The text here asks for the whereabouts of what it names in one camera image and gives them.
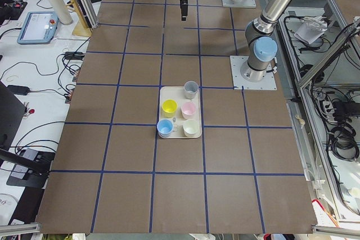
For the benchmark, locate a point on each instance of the yellow plastic cup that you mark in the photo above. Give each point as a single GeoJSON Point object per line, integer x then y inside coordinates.
{"type": "Point", "coordinates": [169, 108]}

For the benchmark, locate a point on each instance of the cream plastic cup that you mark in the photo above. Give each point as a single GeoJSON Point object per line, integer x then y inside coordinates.
{"type": "Point", "coordinates": [191, 128]}

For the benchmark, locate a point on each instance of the black power adapter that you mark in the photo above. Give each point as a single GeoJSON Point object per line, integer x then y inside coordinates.
{"type": "Point", "coordinates": [19, 90]}

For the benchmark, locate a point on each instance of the blue teach pendant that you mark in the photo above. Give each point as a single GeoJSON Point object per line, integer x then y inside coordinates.
{"type": "Point", "coordinates": [38, 28]}

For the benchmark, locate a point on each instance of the grey plastic cup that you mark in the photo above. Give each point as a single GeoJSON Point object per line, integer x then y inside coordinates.
{"type": "Point", "coordinates": [190, 89]}

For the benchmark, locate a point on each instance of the wooden stand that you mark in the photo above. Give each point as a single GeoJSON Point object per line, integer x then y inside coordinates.
{"type": "Point", "coordinates": [81, 29]}

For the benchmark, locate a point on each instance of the light blue plastic cup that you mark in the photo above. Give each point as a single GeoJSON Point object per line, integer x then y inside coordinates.
{"type": "Point", "coordinates": [165, 128]}

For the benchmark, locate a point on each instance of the white cylindrical bottle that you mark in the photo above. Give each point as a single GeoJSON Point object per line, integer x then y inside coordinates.
{"type": "Point", "coordinates": [61, 11]}

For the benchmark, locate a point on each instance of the pink plastic cup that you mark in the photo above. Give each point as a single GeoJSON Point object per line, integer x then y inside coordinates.
{"type": "Point", "coordinates": [188, 110]}

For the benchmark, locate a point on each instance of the cream plastic tray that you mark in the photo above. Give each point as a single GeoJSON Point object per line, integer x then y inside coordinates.
{"type": "Point", "coordinates": [178, 94]}

